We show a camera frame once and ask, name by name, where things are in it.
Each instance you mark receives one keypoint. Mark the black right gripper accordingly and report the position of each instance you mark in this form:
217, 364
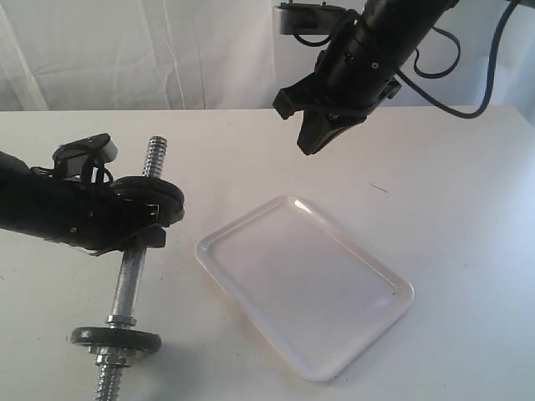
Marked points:
351, 76

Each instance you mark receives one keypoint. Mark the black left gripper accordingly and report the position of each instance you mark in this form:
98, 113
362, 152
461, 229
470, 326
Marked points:
78, 207

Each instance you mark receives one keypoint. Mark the black weight plate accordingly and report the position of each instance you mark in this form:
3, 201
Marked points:
146, 342
154, 192

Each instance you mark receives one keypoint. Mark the chrome dumbbell bar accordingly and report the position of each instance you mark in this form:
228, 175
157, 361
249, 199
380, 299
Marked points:
112, 360

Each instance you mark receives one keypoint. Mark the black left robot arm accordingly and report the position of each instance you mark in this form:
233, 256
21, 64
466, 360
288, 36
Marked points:
17, 185

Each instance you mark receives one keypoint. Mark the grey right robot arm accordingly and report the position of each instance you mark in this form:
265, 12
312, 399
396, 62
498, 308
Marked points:
418, 17

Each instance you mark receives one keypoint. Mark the white backdrop curtain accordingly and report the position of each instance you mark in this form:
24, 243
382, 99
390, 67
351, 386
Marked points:
68, 55

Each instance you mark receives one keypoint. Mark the white plastic tray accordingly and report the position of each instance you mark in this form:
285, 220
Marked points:
317, 296

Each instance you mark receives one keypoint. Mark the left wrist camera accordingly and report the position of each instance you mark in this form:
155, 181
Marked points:
84, 160

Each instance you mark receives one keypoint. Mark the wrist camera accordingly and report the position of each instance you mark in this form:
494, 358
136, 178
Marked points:
307, 18
84, 160

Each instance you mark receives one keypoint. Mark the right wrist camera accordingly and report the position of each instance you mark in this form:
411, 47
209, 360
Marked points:
307, 18

